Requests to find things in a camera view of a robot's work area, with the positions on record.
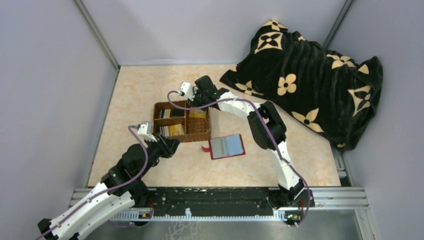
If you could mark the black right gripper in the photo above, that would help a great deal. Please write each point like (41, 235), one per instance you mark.
(201, 100)

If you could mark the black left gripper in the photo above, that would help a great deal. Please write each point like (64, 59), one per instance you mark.
(168, 144)

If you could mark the brown wicker basket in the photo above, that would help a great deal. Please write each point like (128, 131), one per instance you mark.
(195, 129)

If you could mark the red leather card holder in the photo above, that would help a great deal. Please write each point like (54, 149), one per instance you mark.
(225, 147)

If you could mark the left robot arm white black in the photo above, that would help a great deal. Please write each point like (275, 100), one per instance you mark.
(119, 189)

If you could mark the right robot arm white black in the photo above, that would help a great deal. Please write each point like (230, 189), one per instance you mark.
(267, 128)

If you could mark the cards in lower compartment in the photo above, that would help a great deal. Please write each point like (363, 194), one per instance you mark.
(165, 131)

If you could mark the cards in compartment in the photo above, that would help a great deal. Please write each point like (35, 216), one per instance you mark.
(165, 131)
(171, 113)

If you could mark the cards in upper compartment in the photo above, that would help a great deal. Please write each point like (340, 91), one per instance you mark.
(171, 113)

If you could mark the black floral blanket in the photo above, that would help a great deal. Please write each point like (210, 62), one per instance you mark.
(326, 91)

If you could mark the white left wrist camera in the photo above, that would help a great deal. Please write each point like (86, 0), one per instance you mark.
(145, 131)

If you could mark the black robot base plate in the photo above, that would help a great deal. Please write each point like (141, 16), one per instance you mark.
(222, 202)

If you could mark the aluminium frame rail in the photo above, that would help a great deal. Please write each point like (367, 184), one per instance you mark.
(326, 199)

